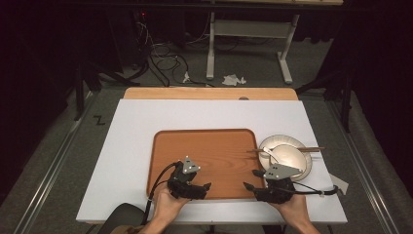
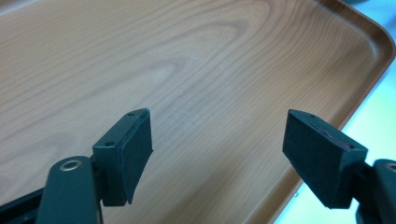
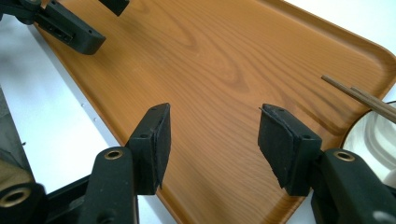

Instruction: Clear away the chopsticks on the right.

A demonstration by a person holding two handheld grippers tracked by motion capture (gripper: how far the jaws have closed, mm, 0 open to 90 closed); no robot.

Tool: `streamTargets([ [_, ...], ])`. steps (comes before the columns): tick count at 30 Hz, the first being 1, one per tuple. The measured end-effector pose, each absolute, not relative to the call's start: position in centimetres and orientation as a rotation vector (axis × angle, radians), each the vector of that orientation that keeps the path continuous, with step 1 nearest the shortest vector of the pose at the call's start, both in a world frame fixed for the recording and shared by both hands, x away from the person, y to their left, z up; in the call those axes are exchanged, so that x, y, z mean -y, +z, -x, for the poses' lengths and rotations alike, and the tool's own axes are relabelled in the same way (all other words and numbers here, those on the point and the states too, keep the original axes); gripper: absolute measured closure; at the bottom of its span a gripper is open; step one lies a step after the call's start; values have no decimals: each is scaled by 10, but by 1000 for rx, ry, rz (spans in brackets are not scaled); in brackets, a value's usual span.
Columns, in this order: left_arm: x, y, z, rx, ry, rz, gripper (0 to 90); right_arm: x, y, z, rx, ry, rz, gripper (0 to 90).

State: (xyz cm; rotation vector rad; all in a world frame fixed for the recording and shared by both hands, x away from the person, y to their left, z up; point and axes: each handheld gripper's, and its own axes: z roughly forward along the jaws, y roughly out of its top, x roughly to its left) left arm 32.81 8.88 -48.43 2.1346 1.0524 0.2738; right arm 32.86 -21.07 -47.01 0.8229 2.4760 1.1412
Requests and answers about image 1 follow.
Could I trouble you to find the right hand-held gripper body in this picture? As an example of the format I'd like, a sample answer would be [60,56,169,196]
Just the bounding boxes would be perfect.
[253,163,303,205]

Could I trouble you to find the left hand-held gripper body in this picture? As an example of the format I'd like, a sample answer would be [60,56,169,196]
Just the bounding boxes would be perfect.
[167,155,207,200]

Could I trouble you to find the person's right hand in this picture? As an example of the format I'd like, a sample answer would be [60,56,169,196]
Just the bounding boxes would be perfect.
[269,193,312,224]

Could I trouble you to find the person's left hand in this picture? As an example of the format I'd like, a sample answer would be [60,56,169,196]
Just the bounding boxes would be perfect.
[152,186,191,222]

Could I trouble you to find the white ceramic spoon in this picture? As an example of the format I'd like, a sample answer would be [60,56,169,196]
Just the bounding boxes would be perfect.
[261,146,281,164]

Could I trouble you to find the white round plate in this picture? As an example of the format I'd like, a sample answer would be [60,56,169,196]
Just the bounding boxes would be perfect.
[258,134,314,182]

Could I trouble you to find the brown wooden tray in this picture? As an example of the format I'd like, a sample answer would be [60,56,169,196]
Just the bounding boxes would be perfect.
[146,128,266,200]

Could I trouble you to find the white bowl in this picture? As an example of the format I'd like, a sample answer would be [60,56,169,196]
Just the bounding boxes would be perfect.
[270,143,308,178]

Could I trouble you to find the brown wooden chopsticks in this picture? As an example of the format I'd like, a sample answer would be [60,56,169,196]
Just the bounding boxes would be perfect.
[246,146,326,154]

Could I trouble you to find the white table cover board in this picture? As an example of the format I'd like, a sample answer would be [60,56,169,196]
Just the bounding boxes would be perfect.
[75,98,349,226]

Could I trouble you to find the white paper tag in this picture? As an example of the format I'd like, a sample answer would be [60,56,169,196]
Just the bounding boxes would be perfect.
[328,173,351,196]

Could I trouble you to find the dark chair seat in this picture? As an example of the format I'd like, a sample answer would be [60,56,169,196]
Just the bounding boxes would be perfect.
[96,202,146,234]

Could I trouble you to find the crumpled white paper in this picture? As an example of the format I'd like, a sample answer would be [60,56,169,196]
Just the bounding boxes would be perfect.
[221,73,247,88]

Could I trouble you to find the black metal stand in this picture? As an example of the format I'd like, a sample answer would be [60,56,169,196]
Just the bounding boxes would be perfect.
[294,69,355,134]
[73,59,141,122]

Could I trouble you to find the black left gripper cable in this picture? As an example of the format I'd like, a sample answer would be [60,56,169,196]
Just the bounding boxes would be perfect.
[140,161,180,226]

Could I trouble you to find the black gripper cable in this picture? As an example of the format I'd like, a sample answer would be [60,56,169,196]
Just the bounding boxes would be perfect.
[293,180,339,198]
[140,161,180,226]

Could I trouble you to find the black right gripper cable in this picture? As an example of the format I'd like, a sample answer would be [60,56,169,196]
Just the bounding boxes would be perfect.
[293,180,339,198]

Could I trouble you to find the metal floor rail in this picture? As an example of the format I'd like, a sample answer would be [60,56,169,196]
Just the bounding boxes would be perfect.
[12,92,96,234]
[325,99,402,234]

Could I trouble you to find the black floor cables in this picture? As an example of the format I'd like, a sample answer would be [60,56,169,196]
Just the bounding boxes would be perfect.
[134,19,216,89]

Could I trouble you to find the white metal desk frame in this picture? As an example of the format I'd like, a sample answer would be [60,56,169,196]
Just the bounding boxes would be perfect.
[206,11,301,86]

